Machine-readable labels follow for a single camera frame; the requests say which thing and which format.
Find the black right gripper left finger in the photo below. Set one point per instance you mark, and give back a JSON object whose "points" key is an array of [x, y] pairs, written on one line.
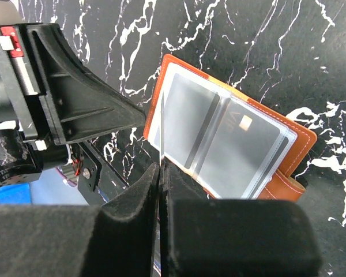
{"points": [[114, 239]]}

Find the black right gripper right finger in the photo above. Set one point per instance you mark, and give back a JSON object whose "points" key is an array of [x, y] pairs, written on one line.
{"points": [[201, 237]]}

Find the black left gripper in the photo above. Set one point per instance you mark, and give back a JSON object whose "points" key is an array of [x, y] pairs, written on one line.
{"points": [[48, 97]]}

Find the orange leather card holder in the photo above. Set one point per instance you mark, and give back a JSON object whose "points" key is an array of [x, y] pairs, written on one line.
{"points": [[297, 141]]}

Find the black credit card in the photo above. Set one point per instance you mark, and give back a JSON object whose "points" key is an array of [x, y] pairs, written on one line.
{"points": [[240, 154], [188, 108]]}

